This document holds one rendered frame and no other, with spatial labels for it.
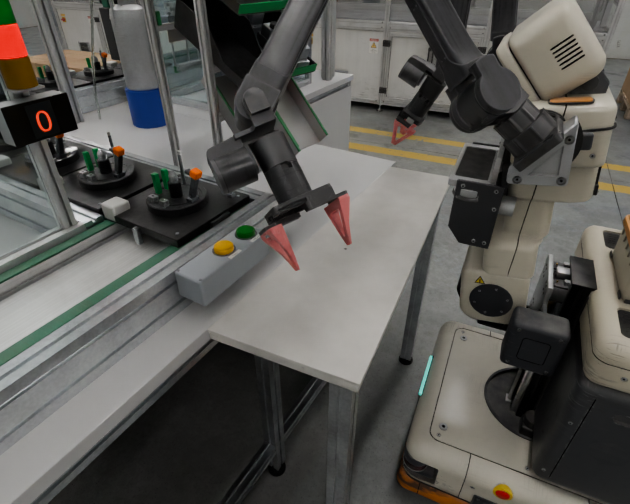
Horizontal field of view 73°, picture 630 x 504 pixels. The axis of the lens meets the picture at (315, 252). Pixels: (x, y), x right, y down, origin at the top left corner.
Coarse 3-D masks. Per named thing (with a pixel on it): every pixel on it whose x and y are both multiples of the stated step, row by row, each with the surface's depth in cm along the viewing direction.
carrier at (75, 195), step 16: (112, 144) 113; (96, 160) 109; (112, 160) 123; (128, 160) 123; (64, 176) 114; (80, 176) 108; (96, 176) 109; (112, 176) 109; (128, 176) 110; (144, 176) 114; (160, 176) 114; (80, 192) 106; (96, 192) 106; (112, 192) 106; (128, 192) 106; (96, 208) 99
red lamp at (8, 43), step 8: (16, 24) 72; (0, 32) 70; (8, 32) 70; (16, 32) 72; (0, 40) 70; (8, 40) 71; (16, 40) 72; (0, 48) 71; (8, 48) 71; (16, 48) 72; (24, 48) 74; (0, 56) 72; (8, 56) 72; (16, 56) 72; (24, 56) 74
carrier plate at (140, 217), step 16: (144, 192) 106; (208, 192) 106; (240, 192) 106; (144, 208) 99; (208, 208) 99; (224, 208) 99; (128, 224) 95; (144, 224) 94; (160, 224) 94; (176, 224) 94; (192, 224) 94; (208, 224) 95; (160, 240) 92; (176, 240) 88
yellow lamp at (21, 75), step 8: (0, 64) 73; (8, 64) 72; (16, 64) 73; (24, 64) 74; (8, 72) 73; (16, 72) 73; (24, 72) 74; (32, 72) 76; (8, 80) 74; (16, 80) 74; (24, 80) 75; (32, 80) 76; (8, 88) 75; (16, 88) 75; (24, 88) 75
